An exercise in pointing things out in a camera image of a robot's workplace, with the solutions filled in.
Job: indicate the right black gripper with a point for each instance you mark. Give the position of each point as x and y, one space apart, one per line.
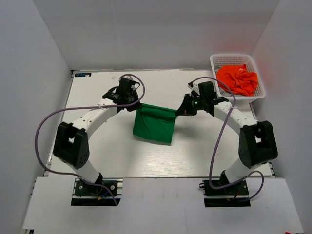
185 109

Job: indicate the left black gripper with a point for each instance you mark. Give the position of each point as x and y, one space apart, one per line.
134 107

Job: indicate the green t-shirt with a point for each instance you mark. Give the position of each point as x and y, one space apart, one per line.
154 123

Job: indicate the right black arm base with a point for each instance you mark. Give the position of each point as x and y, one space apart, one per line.
234 196

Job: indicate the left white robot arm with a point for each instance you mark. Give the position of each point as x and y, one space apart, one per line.
72 139

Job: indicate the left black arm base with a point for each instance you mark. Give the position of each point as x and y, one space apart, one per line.
87 195

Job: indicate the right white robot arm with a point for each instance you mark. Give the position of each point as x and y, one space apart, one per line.
256 145

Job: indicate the orange t-shirt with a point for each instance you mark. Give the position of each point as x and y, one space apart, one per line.
252 78

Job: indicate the white plastic basket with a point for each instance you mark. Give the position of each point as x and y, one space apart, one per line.
219 60

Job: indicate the blue label sticker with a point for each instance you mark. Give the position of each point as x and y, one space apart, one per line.
82 74

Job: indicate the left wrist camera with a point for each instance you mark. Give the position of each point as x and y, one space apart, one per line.
126 86

